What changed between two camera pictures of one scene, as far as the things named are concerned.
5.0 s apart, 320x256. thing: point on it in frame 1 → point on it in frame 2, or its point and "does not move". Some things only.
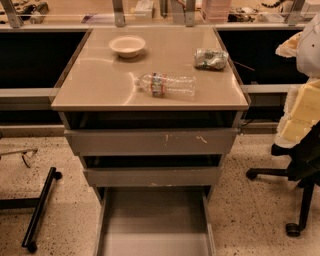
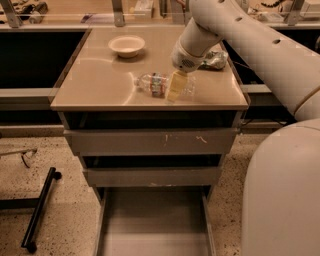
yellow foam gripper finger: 295,122 → 186,63
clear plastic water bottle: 163,84 does not move
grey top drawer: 117,142 does not move
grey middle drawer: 153,177 does not move
